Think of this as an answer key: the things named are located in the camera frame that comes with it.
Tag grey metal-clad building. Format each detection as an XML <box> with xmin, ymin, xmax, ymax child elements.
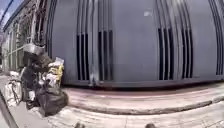
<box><xmin>44</xmin><ymin>0</ymin><xmax>224</xmax><ymax>90</ymax></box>

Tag raised concrete kerb step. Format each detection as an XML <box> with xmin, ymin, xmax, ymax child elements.
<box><xmin>62</xmin><ymin>82</ymin><xmax>224</xmax><ymax>116</ymax></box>

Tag robot's own part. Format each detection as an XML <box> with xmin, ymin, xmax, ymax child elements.
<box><xmin>144</xmin><ymin>122</ymin><xmax>157</xmax><ymax>128</ymax></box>
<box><xmin>74</xmin><ymin>122</ymin><xmax>86</xmax><ymax>128</ymax></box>

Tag pile of rubbish bags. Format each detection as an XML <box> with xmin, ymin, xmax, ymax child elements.
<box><xmin>4</xmin><ymin>43</ymin><xmax>70</xmax><ymax>118</ymax></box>

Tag grey concrete road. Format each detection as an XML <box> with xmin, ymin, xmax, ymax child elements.
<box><xmin>0</xmin><ymin>74</ymin><xmax>224</xmax><ymax>128</ymax></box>

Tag pale building with grille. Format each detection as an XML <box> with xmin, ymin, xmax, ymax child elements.
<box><xmin>0</xmin><ymin>0</ymin><xmax>51</xmax><ymax>76</ymax></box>

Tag overhead wires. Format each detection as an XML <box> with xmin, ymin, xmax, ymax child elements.
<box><xmin>0</xmin><ymin>0</ymin><xmax>15</xmax><ymax>24</ymax></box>

